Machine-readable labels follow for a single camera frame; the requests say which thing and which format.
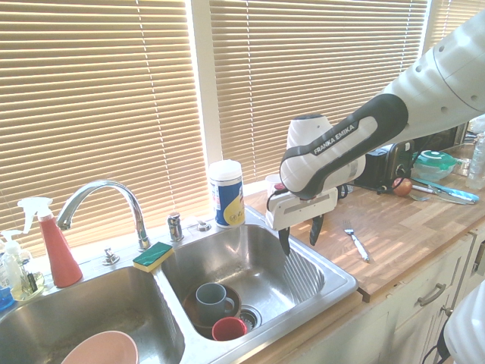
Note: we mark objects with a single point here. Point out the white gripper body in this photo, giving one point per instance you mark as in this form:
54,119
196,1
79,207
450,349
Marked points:
299,208

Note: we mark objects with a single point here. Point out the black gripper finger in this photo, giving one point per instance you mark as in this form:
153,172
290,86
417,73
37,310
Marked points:
285,239
315,231

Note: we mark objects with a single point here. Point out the silver metal fork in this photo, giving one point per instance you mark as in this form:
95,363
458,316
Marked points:
358,242

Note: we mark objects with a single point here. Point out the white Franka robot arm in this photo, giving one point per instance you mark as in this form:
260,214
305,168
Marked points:
341,151

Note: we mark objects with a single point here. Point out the stainless steel double sink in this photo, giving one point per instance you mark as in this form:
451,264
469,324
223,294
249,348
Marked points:
265,261

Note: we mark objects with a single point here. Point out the chrome sink sprayer cap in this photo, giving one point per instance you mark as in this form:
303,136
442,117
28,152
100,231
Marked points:
203,226

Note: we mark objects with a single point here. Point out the sink drain strainer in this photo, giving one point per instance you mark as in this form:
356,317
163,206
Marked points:
251,316

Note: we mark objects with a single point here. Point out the small chrome sink fitting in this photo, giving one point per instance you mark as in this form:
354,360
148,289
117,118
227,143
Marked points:
110,258

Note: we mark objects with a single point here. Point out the white ceramic mug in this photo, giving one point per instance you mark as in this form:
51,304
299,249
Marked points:
272,182

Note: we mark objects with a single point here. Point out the Lysol wipes canister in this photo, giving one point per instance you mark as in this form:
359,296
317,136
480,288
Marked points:
227,197

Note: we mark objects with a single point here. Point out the grey mug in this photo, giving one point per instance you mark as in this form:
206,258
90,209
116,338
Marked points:
212,299

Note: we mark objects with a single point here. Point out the red apple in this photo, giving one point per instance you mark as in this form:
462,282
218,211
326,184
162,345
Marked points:
402,186

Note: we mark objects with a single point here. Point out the black and steel toaster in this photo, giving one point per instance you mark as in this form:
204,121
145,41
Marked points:
390,159

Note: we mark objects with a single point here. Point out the red plastic cup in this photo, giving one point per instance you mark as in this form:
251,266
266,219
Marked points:
227,330

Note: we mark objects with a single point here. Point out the silver utensil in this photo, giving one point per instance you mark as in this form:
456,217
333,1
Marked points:
418,197

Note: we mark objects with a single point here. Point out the white marker pen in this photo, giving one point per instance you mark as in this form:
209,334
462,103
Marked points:
422,188

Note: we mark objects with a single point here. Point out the brown wooden bowl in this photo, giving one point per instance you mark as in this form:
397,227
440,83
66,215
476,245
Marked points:
189,307

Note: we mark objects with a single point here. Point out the white kitchen cabinet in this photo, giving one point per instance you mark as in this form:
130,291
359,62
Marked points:
398,326

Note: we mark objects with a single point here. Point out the green and yellow sponge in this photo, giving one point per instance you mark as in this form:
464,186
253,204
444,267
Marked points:
151,256

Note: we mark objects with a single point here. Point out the green lid salad container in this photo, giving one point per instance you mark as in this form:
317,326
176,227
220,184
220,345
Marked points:
435,163

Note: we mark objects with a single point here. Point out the beige window blind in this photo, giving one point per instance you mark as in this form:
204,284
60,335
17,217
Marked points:
303,68
94,95
451,19

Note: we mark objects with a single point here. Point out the teal knife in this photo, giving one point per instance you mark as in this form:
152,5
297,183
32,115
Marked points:
451,193

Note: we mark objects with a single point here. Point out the stainless microwave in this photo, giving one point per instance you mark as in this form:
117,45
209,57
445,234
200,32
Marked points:
443,136

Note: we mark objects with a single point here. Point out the chrome gooseneck faucet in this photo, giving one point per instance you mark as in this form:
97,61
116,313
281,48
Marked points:
129,197

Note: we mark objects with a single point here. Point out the clear water bottle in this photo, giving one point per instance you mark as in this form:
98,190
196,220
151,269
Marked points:
476,163

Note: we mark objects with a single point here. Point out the pink bowl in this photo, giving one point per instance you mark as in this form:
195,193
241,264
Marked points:
102,349

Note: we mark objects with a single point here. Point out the red spray bottle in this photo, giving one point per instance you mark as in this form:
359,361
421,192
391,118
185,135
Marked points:
60,258

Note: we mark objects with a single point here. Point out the yellowish clear soap bottle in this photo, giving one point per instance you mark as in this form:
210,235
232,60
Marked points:
30,284

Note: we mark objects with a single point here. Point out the clear pump soap bottle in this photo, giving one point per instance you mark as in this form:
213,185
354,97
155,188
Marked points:
9,261

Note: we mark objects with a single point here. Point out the blue liquid bottle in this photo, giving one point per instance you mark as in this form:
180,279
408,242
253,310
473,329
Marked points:
4,297

